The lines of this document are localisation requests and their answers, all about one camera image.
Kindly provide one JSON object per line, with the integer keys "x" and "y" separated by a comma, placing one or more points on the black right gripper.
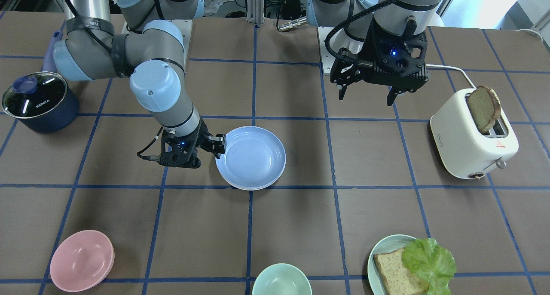
{"x": 203, "y": 136}

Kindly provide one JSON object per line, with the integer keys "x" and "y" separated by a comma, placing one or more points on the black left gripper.
{"x": 370, "y": 50}

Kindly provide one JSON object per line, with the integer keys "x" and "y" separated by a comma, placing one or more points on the blue plate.
{"x": 252, "y": 152}

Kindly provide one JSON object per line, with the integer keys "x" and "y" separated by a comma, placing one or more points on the pink plate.
{"x": 246, "y": 184}

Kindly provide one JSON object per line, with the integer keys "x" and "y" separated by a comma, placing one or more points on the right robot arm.
{"x": 152, "y": 56}

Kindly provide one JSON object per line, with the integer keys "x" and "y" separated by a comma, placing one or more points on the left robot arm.
{"x": 355, "y": 16}

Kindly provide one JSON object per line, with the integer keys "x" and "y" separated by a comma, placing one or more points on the white toaster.
{"x": 463, "y": 150}

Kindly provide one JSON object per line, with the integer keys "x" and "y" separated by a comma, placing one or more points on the bread slice in toaster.
{"x": 485, "y": 108}

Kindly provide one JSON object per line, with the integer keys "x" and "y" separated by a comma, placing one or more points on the green bowl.
{"x": 281, "y": 279}

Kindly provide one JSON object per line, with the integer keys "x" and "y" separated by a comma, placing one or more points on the dark blue saucepan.
{"x": 67, "y": 111}

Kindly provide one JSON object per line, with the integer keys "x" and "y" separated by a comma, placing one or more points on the pink bowl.
{"x": 82, "y": 261}

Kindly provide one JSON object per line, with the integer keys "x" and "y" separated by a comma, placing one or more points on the green lettuce leaf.
{"x": 432, "y": 263}

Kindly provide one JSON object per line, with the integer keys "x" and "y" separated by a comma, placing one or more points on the bread slice on plate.
{"x": 396, "y": 278}

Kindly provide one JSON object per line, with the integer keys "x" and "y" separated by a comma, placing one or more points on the glass pot lid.
{"x": 34, "y": 95}

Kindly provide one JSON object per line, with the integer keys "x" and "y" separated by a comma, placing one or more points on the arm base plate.
{"x": 326, "y": 50}
{"x": 179, "y": 28}

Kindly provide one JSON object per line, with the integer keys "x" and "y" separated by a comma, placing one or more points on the aluminium frame post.
{"x": 255, "y": 12}

